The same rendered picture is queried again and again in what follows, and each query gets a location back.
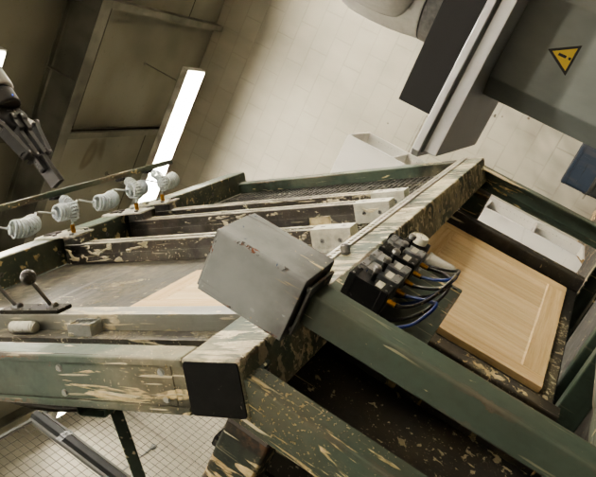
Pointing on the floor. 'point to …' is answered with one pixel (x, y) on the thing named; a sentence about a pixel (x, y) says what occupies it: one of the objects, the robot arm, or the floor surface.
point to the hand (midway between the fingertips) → (48, 171)
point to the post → (454, 389)
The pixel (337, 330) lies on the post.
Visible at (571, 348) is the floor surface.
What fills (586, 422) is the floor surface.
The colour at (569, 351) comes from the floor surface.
